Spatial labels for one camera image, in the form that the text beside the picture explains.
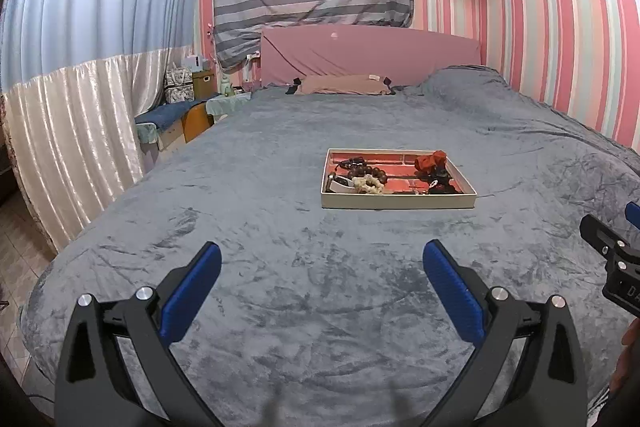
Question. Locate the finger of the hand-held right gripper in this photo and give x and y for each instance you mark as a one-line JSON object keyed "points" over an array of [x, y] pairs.
{"points": [[597, 232], [635, 213]]}

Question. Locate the pale green cloth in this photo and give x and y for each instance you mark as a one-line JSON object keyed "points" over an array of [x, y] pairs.
{"points": [[147, 134], [227, 104]]}

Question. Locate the green figurine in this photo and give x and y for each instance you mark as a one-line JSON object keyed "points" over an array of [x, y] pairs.
{"points": [[226, 87]]}

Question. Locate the patterned fabric bag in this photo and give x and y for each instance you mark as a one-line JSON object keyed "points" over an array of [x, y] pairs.
{"points": [[179, 84]]}

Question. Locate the brown pillow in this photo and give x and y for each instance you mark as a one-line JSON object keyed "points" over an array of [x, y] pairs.
{"points": [[345, 84]]}

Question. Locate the blue and white curtain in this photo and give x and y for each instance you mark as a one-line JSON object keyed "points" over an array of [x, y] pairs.
{"points": [[75, 117]]}

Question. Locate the cream tray with brick lining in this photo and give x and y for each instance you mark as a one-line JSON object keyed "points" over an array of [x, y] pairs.
{"points": [[400, 202]]}

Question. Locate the orange wooden cabinet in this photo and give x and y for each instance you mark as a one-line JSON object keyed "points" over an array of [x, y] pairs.
{"points": [[195, 124]]}

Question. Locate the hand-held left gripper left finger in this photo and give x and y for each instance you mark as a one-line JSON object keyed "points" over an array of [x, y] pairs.
{"points": [[192, 294]]}

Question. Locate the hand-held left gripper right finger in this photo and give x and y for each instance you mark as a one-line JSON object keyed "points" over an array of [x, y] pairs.
{"points": [[452, 294]]}

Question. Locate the blue folded cloth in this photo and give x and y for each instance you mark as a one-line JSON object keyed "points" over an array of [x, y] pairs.
{"points": [[170, 113]]}

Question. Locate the grey plush blanket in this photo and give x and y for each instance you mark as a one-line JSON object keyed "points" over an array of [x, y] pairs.
{"points": [[300, 232]]}

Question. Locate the cream and brown bangle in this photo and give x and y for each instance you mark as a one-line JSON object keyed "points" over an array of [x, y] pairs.
{"points": [[342, 187]]}

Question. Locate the person's right hand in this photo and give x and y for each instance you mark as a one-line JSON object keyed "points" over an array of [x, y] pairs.
{"points": [[629, 332]]}

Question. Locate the brown cardboard box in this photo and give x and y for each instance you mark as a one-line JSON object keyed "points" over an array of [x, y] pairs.
{"points": [[204, 83]]}

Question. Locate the pink headboard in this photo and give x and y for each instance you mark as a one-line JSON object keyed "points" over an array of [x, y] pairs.
{"points": [[370, 52]]}

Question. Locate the orange scrunchie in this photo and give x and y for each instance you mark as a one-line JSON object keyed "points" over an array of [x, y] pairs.
{"points": [[430, 162]]}

